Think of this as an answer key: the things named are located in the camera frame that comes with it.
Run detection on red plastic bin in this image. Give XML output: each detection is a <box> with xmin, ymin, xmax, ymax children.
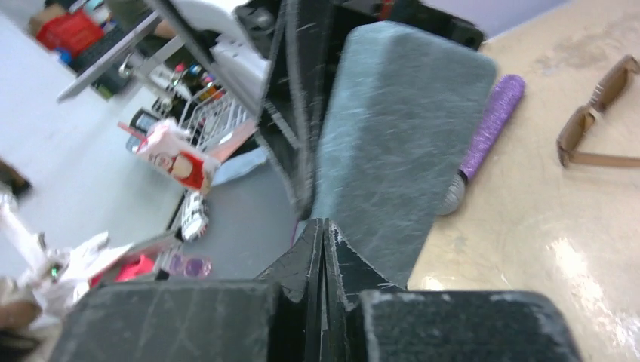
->
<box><xmin>35</xmin><ymin>10</ymin><xmax>104</xmax><ymax>58</ymax></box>

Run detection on red white carton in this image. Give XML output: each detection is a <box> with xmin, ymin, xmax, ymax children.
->
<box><xmin>135</xmin><ymin>118</ymin><xmax>221</xmax><ymax>194</ymax></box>

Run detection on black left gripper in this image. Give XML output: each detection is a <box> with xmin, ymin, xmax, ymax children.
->
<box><xmin>235</xmin><ymin>1</ymin><xmax>485</xmax><ymax>219</ymax></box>

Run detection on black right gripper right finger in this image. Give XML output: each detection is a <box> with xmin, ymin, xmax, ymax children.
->
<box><xmin>323</xmin><ymin>221</ymin><xmax>582</xmax><ymax>361</ymax></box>

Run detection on brown frame glasses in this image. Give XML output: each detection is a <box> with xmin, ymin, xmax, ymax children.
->
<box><xmin>555</xmin><ymin>54</ymin><xmax>639</xmax><ymax>168</ymax></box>

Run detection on white wire rack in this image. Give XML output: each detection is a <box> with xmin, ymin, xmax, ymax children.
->
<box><xmin>178</xmin><ymin>82</ymin><xmax>249</xmax><ymax>151</ymax></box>

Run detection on grey glasses case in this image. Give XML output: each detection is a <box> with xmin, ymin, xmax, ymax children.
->
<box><xmin>312</xmin><ymin>21</ymin><xmax>497</xmax><ymax>286</ymax></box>

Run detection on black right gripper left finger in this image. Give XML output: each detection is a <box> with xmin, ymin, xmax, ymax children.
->
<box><xmin>51</xmin><ymin>219</ymin><xmax>324</xmax><ymax>361</ymax></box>

